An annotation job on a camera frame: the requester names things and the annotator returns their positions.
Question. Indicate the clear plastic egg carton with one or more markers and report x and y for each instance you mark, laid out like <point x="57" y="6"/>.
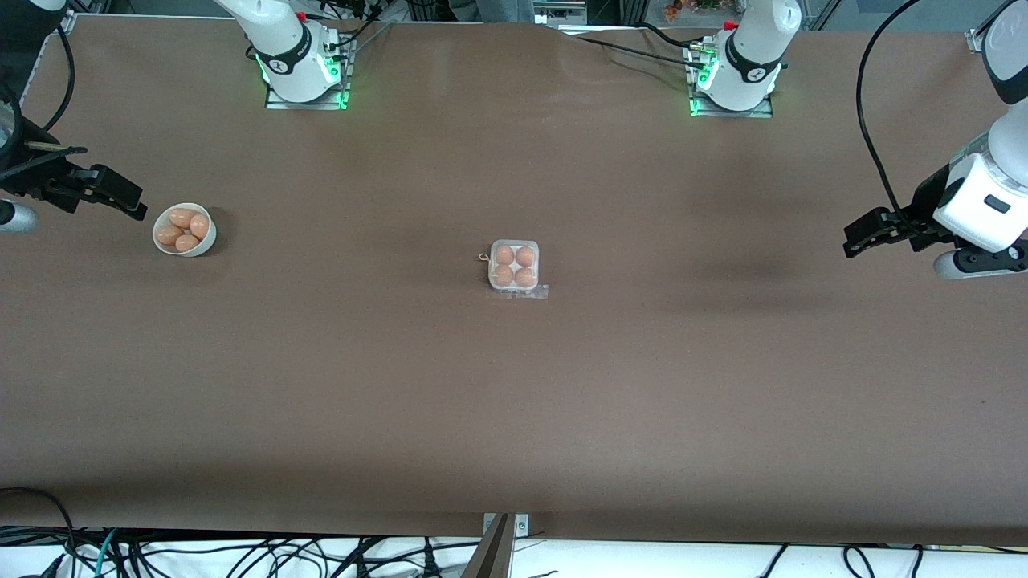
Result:
<point x="514" y="266"/>

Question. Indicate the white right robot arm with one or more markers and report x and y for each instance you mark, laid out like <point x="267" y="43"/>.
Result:
<point x="289" y="56"/>

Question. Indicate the brown egg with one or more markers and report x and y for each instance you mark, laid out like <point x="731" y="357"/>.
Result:
<point x="200" y="225"/>
<point x="183" y="217"/>
<point x="187" y="242"/>
<point x="503" y="255"/>
<point x="503" y="275"/>
<point x="169" y="235"/>
<point x="525" y="277"/>
<point x="525" y="255"/>

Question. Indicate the clear adhesive tape strip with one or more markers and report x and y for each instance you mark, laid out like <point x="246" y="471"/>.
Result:
<point x="536" y="294"/>

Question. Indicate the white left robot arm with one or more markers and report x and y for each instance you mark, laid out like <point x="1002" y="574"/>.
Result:
<point x="984" y="201"/>

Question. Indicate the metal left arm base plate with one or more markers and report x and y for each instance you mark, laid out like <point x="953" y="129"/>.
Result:
<point x="699" y="108"/>

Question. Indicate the orange background clutter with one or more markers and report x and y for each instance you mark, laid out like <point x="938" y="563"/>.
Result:
<point x="679" y="10"/>

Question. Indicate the metal mounting bracket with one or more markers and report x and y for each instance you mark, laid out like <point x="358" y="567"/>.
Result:
<point x="522" y="526"/>

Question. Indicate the white round bowl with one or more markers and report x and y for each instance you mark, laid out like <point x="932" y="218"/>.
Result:
<point x="207" y="243"/>

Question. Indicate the aluminium frame profile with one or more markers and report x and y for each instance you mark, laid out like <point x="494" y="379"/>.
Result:
<point x="68" y="22"/>
<point x="980" y="40"/>

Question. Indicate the white power strip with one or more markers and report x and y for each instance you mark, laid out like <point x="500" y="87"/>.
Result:
<point x="558" y="14"/>

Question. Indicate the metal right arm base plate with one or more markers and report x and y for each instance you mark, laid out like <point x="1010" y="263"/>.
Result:
<point x="341" y="96"/>

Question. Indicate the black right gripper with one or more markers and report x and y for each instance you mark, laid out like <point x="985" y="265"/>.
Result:
<point x="32" y="182"/>

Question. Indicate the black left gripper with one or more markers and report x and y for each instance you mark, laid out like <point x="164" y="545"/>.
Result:
<point x="923" y="210"/>

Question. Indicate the blue jeans person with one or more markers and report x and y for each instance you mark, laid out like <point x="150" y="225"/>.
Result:
<point x="490" y="10"/>

